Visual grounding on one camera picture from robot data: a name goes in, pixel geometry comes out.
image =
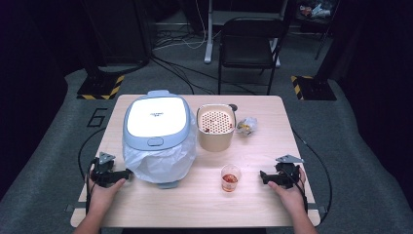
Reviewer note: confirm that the dark cabinet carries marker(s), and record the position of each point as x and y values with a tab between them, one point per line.
120	32

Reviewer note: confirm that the white plastic trash bag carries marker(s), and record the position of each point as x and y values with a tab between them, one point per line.
162	162

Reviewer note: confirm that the pile of clutter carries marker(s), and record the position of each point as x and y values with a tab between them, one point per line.
316	9

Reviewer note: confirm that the beige strainer bucket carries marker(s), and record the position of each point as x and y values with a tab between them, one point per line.
216	141

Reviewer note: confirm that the black folding chair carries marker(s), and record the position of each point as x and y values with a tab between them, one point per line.
248	48

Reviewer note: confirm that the blue-grey pedal trash bin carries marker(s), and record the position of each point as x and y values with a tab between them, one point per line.
157	117

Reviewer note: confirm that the clear plastic cup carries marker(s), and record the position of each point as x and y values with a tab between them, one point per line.
230	182

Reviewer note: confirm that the person's right hand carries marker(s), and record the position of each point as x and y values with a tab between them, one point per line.
293	200

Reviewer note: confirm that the white desk frame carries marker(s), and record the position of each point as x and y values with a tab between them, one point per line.
208	39

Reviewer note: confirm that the grey table edge bracket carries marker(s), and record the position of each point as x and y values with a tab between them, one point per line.
319	209
69	208

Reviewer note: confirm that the person's left hand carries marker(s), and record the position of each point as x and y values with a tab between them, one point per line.
99	200

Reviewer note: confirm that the clear plastic wrapper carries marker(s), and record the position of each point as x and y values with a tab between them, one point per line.
247	126

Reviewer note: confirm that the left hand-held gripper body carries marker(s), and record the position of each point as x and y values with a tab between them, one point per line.
103	174

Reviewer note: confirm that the black stand hazard-striped base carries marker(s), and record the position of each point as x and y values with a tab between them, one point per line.
99	87
316	88

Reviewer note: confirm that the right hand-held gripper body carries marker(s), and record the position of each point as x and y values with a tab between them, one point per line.
287	175

